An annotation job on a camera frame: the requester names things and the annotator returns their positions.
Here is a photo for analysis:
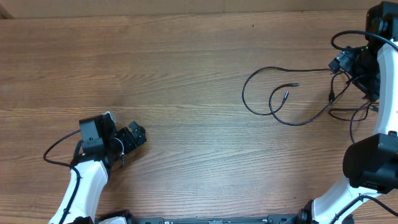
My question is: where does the black usb cable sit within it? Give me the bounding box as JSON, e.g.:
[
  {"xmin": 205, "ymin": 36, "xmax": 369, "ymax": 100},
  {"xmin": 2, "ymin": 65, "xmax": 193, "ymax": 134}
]
[{"xmin": 241, "ymin": 66, "xmax": 355, "ymax": 127}]

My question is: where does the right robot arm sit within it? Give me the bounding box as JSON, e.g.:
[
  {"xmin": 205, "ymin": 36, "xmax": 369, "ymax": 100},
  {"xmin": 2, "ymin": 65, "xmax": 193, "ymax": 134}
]
[{"xmin": 285, "ymin": 1, "xmax": 397, "ymax": 223}]

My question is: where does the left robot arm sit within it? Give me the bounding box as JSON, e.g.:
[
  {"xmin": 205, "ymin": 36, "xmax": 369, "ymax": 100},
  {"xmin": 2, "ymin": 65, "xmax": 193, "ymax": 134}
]
[{"xmin": 43, "ymin": 111, "xmax": 147, "ymax": 224}]

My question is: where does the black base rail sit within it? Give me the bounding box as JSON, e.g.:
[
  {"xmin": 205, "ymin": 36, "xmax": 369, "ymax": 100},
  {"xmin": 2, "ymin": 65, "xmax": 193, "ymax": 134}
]
[{"xmin": 77, "ymin": 213, "xmax": 355, "ymax": 224}]

